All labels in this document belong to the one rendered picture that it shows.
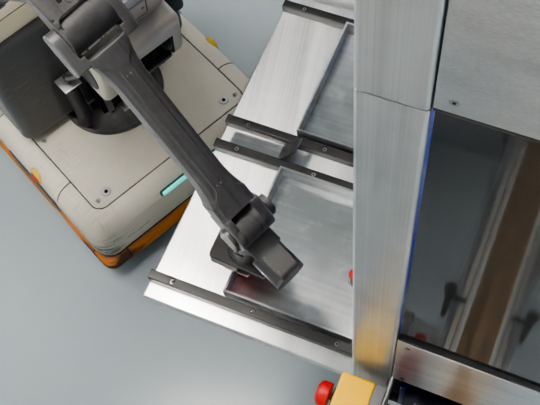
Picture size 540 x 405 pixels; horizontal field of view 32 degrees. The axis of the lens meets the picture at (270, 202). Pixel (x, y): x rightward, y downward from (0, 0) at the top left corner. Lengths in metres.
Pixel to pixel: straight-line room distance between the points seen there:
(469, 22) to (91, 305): 2.13
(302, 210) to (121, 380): 1.03
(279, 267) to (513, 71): 0.83
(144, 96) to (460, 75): 0.68
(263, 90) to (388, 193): 0.98
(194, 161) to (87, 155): 1.23
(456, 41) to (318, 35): 1.26
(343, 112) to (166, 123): 0.58
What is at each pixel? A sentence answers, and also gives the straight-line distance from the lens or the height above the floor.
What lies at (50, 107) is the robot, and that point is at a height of 0.39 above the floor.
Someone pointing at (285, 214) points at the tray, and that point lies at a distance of 1.71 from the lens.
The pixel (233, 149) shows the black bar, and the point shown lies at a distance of 1.76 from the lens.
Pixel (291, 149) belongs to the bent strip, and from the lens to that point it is 1.73.
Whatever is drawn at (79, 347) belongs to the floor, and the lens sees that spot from 2.64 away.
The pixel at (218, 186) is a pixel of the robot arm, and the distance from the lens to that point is 1.36.
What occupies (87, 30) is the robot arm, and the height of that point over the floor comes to 1.45.
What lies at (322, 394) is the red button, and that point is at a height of 1.01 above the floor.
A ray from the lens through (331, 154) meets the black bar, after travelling 1.74.
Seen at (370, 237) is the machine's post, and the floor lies 1.52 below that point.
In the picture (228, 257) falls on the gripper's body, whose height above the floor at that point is 1.00.
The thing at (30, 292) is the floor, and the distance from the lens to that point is 2.74.
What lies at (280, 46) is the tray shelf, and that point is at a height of 0.88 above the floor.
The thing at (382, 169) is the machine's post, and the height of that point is 1.68.
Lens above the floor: 2.44
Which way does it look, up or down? 64 degrees down
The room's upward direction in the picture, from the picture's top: 10 degrees counter-clockwise
